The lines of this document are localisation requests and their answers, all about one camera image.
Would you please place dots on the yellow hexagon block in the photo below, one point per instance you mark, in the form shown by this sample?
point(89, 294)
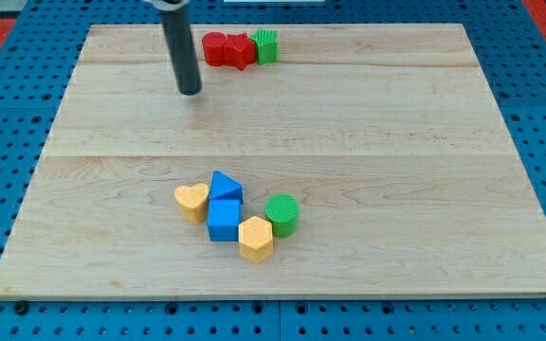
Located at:
point(256, 239)

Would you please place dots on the blue cube block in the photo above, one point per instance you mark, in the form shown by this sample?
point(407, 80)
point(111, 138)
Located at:
point(223, 220)

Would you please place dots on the green cylinder block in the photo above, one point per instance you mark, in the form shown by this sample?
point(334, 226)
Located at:
point(282, 211)

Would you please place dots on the blue triangle block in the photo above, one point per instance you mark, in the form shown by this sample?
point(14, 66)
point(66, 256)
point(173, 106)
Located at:
point(223, 187)

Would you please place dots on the yellow heart block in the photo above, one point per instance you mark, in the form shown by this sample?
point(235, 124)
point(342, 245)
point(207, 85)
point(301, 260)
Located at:
point(193, 202)

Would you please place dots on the red star block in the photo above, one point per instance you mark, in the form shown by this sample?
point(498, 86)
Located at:
point(239, 51)

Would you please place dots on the green star block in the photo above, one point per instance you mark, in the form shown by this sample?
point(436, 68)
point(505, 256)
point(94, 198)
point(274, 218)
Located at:
point(267, 44)

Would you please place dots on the wooden board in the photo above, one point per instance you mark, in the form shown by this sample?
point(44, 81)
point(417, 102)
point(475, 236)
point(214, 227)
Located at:
point(388, 135)

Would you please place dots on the red cylinder block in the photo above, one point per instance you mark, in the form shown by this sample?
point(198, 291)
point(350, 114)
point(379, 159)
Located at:
point(214, 48)

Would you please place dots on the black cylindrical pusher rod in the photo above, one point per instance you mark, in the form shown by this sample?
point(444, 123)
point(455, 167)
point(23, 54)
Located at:
point(177, 29)

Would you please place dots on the silver rod mount collar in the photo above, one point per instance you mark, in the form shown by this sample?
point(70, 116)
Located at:
point(168, 5)

